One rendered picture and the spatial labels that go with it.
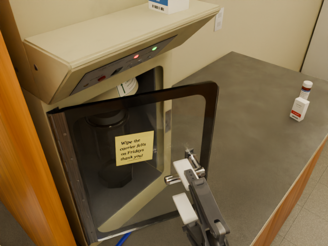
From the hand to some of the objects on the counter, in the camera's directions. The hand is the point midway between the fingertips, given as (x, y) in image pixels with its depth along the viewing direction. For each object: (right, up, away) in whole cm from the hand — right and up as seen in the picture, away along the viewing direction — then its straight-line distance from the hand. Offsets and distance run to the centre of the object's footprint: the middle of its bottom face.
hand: (183, 186), depth 57 cm
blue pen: (-15, -19, +18) cm, 30 cm away
